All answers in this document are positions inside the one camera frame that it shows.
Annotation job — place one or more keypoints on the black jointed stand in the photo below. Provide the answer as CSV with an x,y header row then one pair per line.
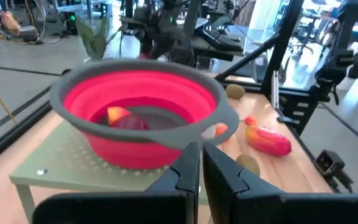
x,y
343,46

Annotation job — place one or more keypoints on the dark red plum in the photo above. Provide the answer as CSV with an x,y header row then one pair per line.
x,y
144,56
132,124

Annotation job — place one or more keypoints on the black keyboard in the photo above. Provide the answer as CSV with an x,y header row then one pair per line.
x,y
219,39

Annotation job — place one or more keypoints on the black edge clip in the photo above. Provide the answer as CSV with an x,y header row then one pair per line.
x,y
329,161

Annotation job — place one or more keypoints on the red collapsible colander grey rim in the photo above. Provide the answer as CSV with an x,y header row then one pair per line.
x,y
141,87

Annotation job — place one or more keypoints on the green plant in white pot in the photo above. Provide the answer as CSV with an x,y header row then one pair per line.
x,y
96,40

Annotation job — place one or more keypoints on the small orange tangerine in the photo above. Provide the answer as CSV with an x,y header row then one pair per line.
x,y
221,130

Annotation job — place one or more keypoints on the red orange mango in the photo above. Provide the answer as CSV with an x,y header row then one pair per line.
x,y
269,141

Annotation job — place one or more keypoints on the green perforated metal rack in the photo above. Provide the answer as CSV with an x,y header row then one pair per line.
x,y
57,161

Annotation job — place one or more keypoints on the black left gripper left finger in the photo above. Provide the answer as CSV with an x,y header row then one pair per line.
x,y
166,205

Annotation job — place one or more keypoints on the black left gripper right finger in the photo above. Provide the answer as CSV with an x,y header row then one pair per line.
x,y
247,205

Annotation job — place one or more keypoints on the silver metal bracket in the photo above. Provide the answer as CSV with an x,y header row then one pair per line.
x,y
274,90

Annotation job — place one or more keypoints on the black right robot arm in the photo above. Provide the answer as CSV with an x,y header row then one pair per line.
x,y
172,15

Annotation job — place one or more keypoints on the brown kiwi fruit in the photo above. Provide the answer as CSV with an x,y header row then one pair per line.
x,y
235,91
249,163

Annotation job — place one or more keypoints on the black box green light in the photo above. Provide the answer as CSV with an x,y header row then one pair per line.
x,y
71,23

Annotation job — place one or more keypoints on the orange bag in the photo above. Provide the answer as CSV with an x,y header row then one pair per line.
x,y
9,21

